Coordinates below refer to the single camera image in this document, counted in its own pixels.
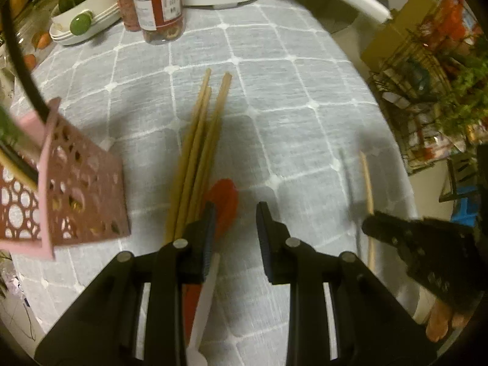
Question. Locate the white ceramic bowl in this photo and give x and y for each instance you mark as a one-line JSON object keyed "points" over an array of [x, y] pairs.
{"points": [[103, 3]]}

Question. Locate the clear glass jar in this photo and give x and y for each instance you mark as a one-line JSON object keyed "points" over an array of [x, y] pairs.
{"points": [[42, 19]]}

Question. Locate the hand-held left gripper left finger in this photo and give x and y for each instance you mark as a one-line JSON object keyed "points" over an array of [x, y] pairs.
{"points": [[209, 236]]}

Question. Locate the orange snack bag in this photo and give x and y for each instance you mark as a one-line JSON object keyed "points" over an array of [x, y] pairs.
{"points": [[457, 11]]}

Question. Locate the white plastic spoon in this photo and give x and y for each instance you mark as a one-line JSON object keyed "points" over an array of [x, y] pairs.
{"points": [[206, 305]]}

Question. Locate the red label dried fruit jar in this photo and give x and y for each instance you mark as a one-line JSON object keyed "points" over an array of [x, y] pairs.
{"points": [[160, 11]]}

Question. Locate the green leafy vegetable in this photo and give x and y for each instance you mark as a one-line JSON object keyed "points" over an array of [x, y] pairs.
{"points": [[469, 87]]}

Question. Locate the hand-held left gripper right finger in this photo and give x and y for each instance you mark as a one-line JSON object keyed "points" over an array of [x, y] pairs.
{"points": [[267, 244]]}

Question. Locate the tall red spice jar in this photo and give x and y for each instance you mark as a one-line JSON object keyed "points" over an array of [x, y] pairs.
{"points": [[127, 7]]}

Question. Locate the small green ball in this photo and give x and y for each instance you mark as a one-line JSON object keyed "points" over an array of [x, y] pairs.
{"points": [[81, 24]]}

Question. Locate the person's right hand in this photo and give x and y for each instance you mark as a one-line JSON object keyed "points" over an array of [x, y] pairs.
{"points": [[438, 324]]}

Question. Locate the brown cardboard box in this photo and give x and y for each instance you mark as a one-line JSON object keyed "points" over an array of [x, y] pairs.
{"points": [[396, 34]]}

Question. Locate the pink perforated utensil basket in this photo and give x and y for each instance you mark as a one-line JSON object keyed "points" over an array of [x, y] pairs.
{"points": [[87, 183]]}

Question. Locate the red plastic spoon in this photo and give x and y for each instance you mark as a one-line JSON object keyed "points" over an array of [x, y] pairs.
{"points": [[225, 202]]}

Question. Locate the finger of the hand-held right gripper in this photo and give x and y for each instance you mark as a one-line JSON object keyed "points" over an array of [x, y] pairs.
{"points": [[385, 228]]}

